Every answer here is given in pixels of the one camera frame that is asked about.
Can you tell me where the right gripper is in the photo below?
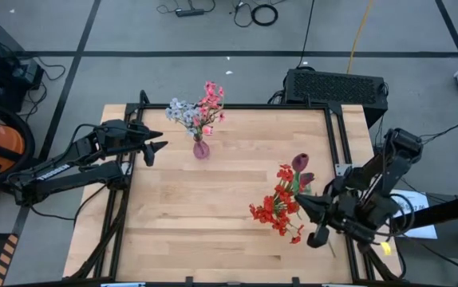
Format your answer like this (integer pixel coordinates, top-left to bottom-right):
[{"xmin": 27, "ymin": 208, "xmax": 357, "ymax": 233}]
[{"xmin": 294, "ymin": 187, "xmax": 401, "ymax": 250}]

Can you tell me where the coiled black cable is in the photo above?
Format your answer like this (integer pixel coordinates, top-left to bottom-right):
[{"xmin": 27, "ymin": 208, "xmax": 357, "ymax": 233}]
[{"xmin": 251, "ymin": 2, "xmax": 280, "ymax": 28}]

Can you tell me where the grey side stand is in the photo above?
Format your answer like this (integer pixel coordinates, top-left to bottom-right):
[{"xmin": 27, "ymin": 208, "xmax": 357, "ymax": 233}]
[{"xmin": 384, "ymin": 187, "xmax": 458, "ymax": 287}]

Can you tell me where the pink glass vase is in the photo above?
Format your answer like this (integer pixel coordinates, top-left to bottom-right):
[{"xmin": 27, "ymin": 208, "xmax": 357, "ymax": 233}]
[{"xmin": 192, "ymin": 135, "xmax": 211, "ymax": 160}]

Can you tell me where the black power strip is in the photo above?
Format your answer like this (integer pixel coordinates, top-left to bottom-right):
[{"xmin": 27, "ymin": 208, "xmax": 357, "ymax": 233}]
[{"xmin": 175, "ymin": 7, "xmax": 206, "ymax": 18}]

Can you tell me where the black aluminium table frame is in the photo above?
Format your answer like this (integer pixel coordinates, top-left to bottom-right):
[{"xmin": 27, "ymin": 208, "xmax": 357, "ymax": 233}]
[{"xmin": 67, "ymin": 89, "xmax": 404, "ymax": 287}]

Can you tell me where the black perforated computer case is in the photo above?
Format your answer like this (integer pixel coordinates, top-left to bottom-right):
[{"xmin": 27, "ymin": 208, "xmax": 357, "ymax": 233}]
[{"xmin": 283, "ymin": 67, "xmax": 389, "ymax": 128}]

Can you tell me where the black floor cable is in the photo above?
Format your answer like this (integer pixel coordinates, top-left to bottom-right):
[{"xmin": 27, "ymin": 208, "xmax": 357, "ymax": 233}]
[{"xmin": 295, "ymin": 0, "xmax": 317, "ymax": 69}]

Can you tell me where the black beam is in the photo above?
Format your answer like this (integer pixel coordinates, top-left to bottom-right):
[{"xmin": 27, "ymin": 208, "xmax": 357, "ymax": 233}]
[{"xmin": 389, "ymin": 190, "xmax": 458, "ymax": 233}]

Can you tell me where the pink artificial flower spray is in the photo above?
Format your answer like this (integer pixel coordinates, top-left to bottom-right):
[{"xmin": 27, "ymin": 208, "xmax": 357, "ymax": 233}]
[{"xmin": 191, "ymin": 81, "xmax": 227, "ymax": 136}]

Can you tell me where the magenta artificial tulip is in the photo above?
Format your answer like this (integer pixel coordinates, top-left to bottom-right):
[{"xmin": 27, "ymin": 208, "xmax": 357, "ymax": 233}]
[{"xmin": 290, "ymin": 152, "xmax": 310, "ymax": 173}]

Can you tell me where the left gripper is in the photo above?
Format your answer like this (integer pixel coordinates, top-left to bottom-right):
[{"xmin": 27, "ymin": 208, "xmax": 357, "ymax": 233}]
[{"xmin": 93, "ymin": 118, "xmax": 169, "ymax": 167}]

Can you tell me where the orange and black vacuum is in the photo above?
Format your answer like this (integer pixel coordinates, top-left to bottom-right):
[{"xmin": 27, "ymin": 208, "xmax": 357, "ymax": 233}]
[{"xmin": 0, "ymin": 116, "xmax": 26, "ymax": 188}]

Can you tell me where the white artificial flower spray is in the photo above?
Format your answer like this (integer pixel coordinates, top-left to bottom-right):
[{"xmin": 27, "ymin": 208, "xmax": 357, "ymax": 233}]
[{"xmin": 164, "ymin": 97, "xmax": 202, "ymax": 139}]

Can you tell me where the yellow cable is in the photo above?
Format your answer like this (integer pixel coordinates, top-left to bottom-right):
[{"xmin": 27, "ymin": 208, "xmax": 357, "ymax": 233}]
[{"xmin": 345, "ymin": 0, "xmax": 374, "ymax": 76}]

